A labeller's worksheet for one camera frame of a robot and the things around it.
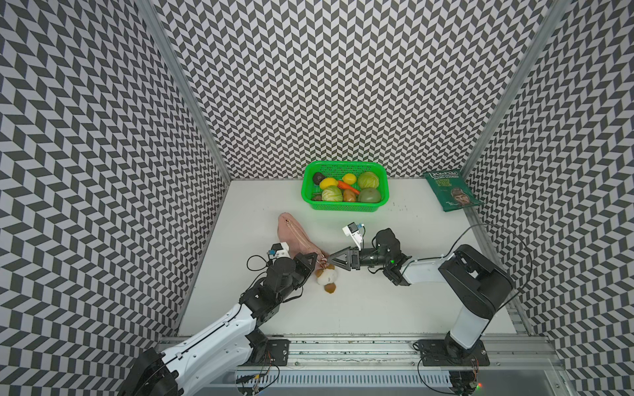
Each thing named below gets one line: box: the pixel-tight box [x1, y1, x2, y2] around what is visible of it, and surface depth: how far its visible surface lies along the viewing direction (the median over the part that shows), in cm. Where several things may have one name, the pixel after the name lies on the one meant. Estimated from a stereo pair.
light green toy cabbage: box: [357, 171, 380, 189], surface depth 110 cm
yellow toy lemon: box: [341, 173, 357, 185], surface depth 118 cm
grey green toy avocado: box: [357, 187, 382, 203], surface depth 104 cm
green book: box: [423, 169, 485, 213], surface depth 114 cm
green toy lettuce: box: [321, 185, 344, 203], surface depth 106 cm
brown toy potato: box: [342, 188, 356, 203], surface depth 107 cm
